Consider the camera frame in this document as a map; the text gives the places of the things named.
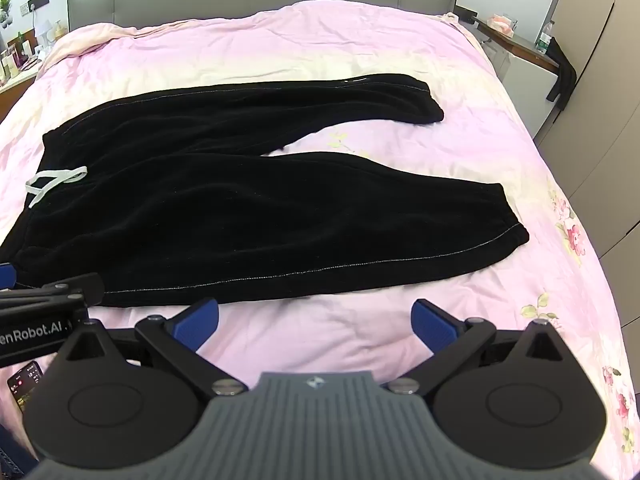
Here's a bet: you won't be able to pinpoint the white nightstand with wooden top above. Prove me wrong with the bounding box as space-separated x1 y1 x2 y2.
472 16 562 135

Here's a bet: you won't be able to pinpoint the wooden nightstand with cosmetics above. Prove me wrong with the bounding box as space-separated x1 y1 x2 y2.
0 35 43 123

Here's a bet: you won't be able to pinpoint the black pants with white drawstring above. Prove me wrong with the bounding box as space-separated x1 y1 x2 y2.
0 73 531 308

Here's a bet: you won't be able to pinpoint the beige wardrobe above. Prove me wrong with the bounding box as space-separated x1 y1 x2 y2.
531 0 640 323

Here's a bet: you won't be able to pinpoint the black hanging garment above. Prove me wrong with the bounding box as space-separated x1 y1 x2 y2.
546 37 578 112

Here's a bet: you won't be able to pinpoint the pink tissue pack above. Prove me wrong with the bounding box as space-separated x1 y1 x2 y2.
487 13 519 37

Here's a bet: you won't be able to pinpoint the pink floral bed blanket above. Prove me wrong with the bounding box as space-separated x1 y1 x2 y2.
0 2 635 433

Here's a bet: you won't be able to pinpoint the clear plastic bottle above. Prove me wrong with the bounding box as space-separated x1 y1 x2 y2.
537 21 556 54

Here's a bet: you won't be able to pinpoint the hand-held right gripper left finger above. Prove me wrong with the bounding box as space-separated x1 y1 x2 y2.
54 297 248 397

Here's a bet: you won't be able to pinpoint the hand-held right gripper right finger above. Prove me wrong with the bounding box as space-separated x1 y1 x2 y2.
387 298 572 396

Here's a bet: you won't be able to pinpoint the black smartphone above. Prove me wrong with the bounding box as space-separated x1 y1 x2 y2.
7 360 45 415

